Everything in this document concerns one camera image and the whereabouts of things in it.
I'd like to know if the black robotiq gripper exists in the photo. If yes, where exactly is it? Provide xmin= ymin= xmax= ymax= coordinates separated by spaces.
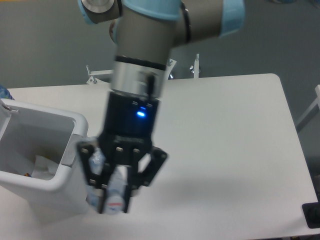
xmin=76 ymin=91 xmax=168 ymax=214

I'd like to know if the clear crushed plastic bottle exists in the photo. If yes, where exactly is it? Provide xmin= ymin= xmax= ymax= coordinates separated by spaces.
xmin=84 ymin=137 xmax=127 ymax=215

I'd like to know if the white plastic wrapper bag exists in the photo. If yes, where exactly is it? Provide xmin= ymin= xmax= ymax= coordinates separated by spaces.
xmin=30 ymin=155 xmax=59 ymax=181

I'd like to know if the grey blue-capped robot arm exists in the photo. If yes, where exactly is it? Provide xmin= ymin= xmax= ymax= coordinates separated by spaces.
xmin=77 ymin=0 xmax=245 ymax=214

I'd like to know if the white plastic trash can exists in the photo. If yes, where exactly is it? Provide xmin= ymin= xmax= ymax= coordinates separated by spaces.
xmin=0 ymin=99 xmax=89 ymax=214

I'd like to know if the blue patterned object left edge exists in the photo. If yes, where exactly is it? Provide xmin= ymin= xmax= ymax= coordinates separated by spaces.
xmin=0 ymin=85 xmax=15 ymax=100

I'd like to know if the black device at table edge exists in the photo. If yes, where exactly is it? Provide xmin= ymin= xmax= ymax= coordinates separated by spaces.
xmin=302 ymin=202 xmax=320 ymax=229

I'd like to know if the white pedestal base frame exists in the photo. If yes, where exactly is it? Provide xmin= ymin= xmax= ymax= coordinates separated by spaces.
xmin=86 ymin=53 xmax=201 ymax=85

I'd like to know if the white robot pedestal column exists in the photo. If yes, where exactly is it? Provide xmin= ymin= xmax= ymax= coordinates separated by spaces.
xmin=109 ymin=18 xmax=121 ymax=45

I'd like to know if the white frame at right edge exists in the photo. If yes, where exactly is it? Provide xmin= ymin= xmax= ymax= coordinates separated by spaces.
xmin=295 ymin=84 xmax=320 ymax=133

